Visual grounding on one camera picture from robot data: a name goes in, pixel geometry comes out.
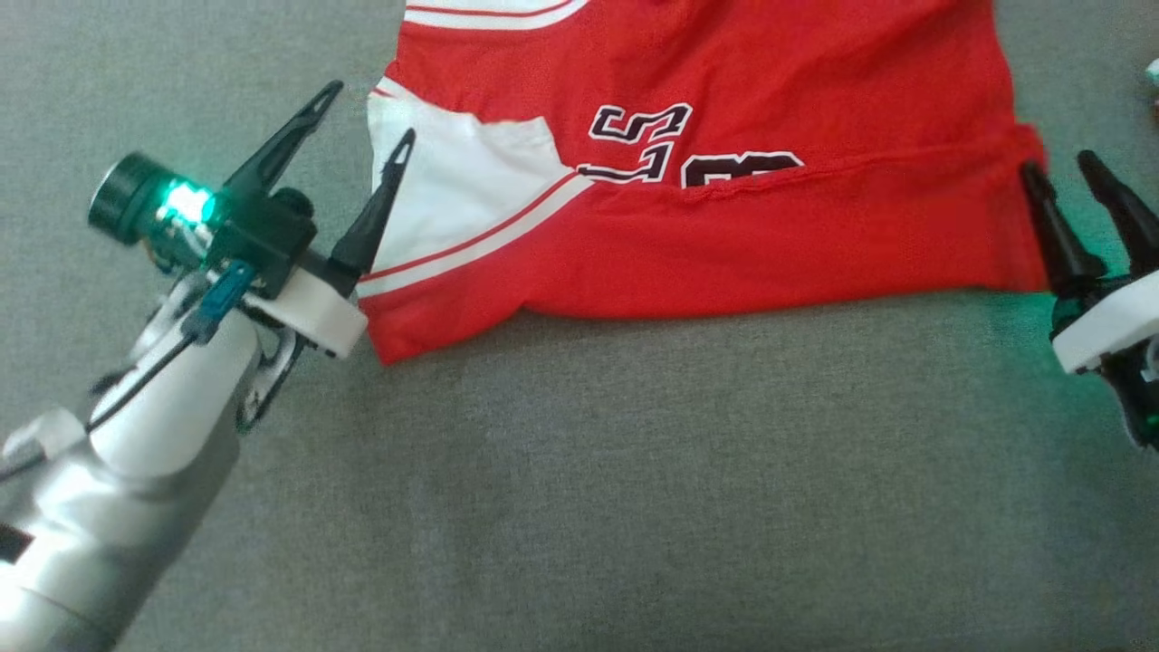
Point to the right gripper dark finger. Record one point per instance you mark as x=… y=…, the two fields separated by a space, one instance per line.
x=1132 y=226
x=1059 y=249

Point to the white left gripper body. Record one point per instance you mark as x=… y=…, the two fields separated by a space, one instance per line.
x=317 y=312

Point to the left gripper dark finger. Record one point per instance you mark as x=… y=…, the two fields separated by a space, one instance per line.
x=367 y=235
x=272 y=163

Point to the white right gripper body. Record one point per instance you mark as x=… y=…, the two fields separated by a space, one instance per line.
x=1109 y=321

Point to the red basketball jersey garment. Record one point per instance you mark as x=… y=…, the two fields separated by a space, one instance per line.
x=770 y=244

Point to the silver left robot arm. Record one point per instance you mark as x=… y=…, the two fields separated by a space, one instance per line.
x=136 y=471

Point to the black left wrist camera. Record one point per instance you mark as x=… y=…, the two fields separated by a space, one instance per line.
x=253 y=235

